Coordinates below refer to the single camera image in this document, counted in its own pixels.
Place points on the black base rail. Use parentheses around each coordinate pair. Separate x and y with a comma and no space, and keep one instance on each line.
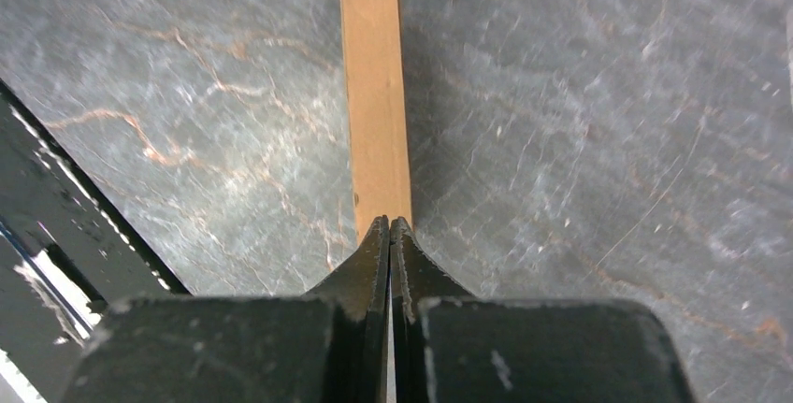
(66,253)

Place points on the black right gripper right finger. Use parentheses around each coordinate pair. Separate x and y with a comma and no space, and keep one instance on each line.
(451,346)

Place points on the brown cardboard box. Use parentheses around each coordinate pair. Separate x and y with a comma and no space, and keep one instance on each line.
(372,57)

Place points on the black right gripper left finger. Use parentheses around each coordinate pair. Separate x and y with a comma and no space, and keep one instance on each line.
(327,345)

